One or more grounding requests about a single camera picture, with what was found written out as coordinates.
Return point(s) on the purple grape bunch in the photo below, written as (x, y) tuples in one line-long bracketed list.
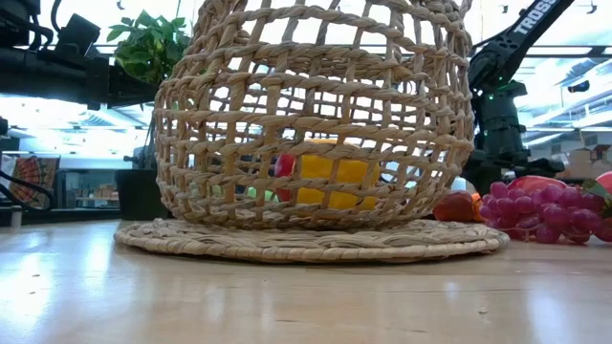
[(550, 210)]

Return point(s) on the black aluminium table frame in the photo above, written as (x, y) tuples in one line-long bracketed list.
[(72, 216)]

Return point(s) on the grey metal post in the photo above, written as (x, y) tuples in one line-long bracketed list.
[(16, 219)]

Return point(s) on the yellow bell pepper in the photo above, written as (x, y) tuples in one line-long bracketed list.
[(318, 168)]

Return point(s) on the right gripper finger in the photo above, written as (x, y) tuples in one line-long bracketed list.
[(540, 167), (485, 177)]

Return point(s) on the cardboard box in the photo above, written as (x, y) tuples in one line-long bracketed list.
[(581, 165), (603, 160)]

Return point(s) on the dark shelf unit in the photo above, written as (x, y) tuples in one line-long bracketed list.
[(86, 191)]

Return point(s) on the orange fruit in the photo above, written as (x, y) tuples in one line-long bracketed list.
[(477, 208)]

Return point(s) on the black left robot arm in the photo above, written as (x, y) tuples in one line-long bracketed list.
[(14, 71)]

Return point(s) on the green cucumber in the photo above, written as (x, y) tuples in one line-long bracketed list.
[(255, 194)]

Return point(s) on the dark red apple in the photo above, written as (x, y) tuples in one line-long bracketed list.
[(454, 206)]

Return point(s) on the orange patterned wall picture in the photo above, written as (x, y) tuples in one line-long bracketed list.
[(33, 181)]

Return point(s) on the round woven seagrass mat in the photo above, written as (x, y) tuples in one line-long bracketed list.
[(306, 248)]

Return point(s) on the green pear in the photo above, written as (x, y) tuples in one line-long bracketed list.
[(216, 189)]

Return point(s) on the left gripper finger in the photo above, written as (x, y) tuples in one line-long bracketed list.
[(134, 95)]

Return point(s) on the black ceiling fixture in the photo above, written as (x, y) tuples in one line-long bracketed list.
[(578, 87)]

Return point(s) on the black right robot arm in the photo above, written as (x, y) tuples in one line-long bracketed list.
[(535, 21)]

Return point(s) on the woven wicker basket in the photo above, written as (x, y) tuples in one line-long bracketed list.
[(287, 221)]

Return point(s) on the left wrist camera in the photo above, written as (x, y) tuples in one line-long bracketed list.
[(79, 33)]

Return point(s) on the green potted plant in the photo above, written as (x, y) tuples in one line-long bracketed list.
[(148, 48)]

